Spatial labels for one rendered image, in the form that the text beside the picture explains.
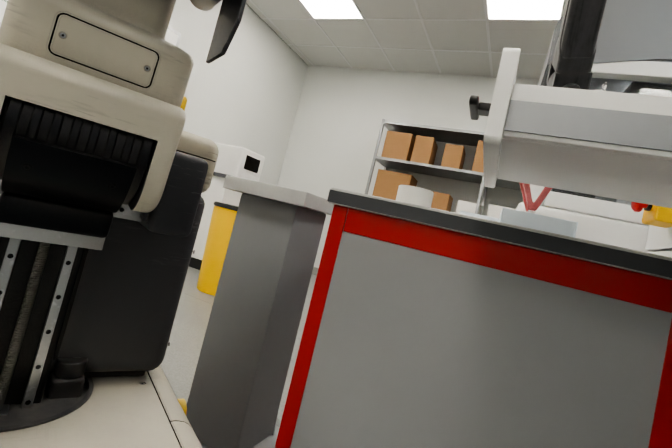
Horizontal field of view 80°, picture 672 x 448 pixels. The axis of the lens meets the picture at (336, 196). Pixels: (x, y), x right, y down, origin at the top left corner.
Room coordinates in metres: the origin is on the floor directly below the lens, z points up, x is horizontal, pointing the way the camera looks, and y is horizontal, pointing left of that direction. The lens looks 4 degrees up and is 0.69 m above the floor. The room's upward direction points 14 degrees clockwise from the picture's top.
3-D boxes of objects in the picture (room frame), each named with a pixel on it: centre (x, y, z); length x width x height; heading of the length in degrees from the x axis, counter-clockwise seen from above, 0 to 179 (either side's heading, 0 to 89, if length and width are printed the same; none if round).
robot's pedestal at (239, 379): (1.26, 0.15, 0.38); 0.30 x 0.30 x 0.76; 65
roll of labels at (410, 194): (0.80, -0.15, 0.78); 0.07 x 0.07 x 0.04
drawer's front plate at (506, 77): (0.56, -0.20, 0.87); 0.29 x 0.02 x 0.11; 158
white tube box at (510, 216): (0.76, -0.38, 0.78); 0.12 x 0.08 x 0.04; 69
